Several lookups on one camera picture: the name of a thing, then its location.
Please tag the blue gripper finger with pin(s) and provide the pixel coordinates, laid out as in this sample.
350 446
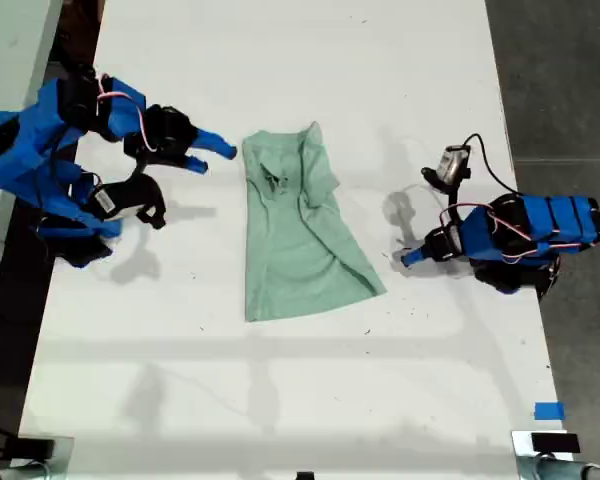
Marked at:
418 259
415 253
215 144
196 165

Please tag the pale green T-shirt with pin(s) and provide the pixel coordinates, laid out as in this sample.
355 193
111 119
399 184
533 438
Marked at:
300 240

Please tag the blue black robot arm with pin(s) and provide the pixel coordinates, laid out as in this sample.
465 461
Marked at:
30 145
555 217

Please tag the pale side table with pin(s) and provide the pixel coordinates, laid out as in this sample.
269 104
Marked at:
5 45

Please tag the square blue tape piece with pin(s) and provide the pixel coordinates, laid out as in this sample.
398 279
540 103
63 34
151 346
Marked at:
549 411

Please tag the black box on white plate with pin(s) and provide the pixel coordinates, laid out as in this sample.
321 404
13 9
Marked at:
555 443

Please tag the metal pipe with white plate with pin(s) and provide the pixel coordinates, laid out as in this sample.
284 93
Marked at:
555 467

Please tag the metal pipe with grey plate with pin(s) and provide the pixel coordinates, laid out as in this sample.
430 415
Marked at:
62 455

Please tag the black box on grey plate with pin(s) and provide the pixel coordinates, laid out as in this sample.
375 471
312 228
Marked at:
35 446

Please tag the black camera stalk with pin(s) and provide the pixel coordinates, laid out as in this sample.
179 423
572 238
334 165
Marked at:
152 200
434 177

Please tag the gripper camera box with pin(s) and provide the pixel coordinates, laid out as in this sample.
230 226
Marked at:
115 202
452 164

